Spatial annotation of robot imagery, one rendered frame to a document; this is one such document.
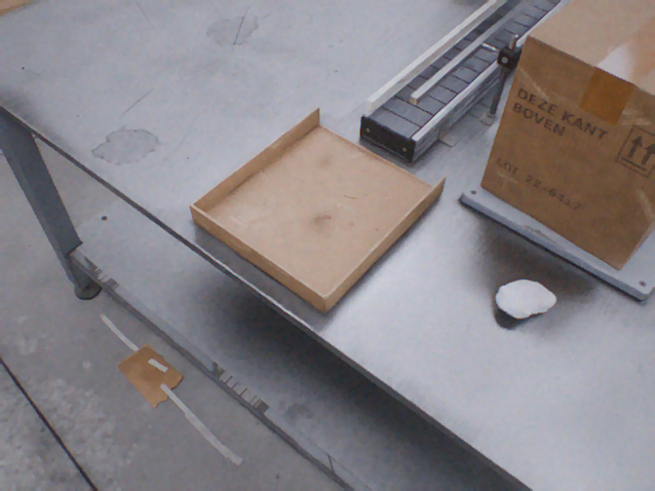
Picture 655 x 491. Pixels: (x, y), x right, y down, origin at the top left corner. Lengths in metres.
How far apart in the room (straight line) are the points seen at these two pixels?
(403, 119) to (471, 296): 0.33
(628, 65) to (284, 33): 0.73
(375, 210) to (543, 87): 0.30
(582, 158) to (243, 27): 0.76
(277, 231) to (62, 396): 1.04
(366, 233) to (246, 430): 0.87
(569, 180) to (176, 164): 0.61
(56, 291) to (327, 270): 1.26
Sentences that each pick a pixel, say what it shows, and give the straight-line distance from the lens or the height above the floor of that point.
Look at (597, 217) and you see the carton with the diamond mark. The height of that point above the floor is 0.92.
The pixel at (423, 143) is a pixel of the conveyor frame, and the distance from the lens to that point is 1.05.
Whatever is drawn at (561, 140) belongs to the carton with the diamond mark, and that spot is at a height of 1.00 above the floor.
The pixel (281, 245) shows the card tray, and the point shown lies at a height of 0.83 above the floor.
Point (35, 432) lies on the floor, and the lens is 1.81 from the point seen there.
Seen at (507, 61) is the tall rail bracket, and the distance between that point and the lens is 1.09.
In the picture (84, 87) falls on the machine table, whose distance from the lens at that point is 1.26.
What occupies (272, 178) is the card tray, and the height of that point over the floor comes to 0.83.
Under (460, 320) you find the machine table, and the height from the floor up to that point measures 0.83.
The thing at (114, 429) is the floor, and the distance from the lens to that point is 1.74.
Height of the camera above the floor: 1.55
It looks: 51 degrees down
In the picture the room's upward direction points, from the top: 2 degrees clockwise
